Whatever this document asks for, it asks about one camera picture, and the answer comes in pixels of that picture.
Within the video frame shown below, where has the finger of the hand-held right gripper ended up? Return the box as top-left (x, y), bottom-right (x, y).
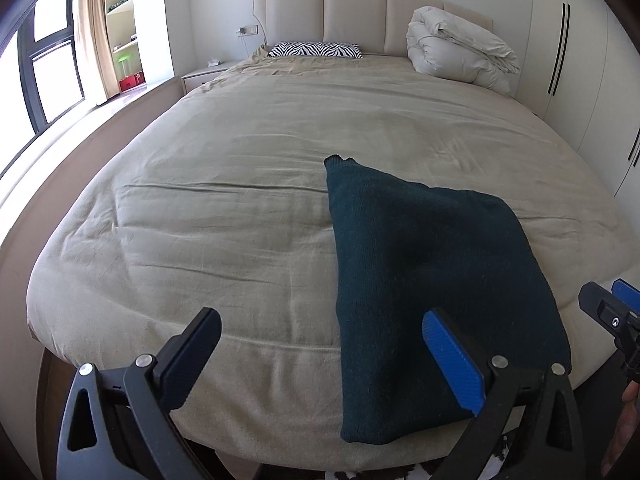
top-left (611, 278), bottom-right (640, 311)
top-left (579, 282), bottom-right (626, 333)

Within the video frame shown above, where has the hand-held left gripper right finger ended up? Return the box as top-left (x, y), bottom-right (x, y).
top-left (421, 308), bottom-right (588, 480)

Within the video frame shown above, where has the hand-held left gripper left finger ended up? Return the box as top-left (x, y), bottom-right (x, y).
top-left (56, 307), bottom-right (222, 480)

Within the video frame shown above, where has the dark teal knit sweater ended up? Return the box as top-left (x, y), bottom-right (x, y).
top-left (323, 155), bottom-right (572, 446)

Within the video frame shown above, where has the person's right hand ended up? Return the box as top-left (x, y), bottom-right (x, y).
top-left (602, 380), bottom-right (640, 478)

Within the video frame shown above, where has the cowhide rug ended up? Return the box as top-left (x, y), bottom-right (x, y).
top-left (320, 462), bottom-right (451, 480)

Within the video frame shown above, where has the bed with beige cover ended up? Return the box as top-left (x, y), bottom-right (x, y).
top-left (25, 52), bottom-right (640, 468)

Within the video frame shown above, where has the white wardrobe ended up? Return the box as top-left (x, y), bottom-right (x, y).
top-left (510, 0), bottom-right (640, 201)

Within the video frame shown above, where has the white window bench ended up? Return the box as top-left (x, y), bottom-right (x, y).
top-left (0, 75), bottom-right (186, 261)

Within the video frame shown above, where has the white nightstand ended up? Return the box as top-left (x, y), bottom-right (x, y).
top-left (181, 59), bottom-right (241, 95)

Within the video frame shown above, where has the folded white duvet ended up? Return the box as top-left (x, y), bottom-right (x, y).
top-left (406, 6), bottom-right (522, 96)

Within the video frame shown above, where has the black framed window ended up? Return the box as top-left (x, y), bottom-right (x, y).
top-left (0, 0), bottom-right (86, 176)

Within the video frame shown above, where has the zebra print pillow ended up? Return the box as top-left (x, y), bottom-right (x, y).
top-left (267, 41), bottom-right (364, 59)

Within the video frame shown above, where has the beige curtain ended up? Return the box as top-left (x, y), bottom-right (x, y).
top-left (75, 0), bottom-right (123, 101)

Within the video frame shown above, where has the beige padded headboard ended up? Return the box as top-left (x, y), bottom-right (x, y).
top-left (252, 0), bottom-right (495, 58)

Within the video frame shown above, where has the white charger cable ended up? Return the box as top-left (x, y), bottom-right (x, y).
top-left (240, 20), bottom-right (268, 53)

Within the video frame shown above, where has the white wall shelf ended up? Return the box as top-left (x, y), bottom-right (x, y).
top-left (104, 0), bottom-right (173, 96)

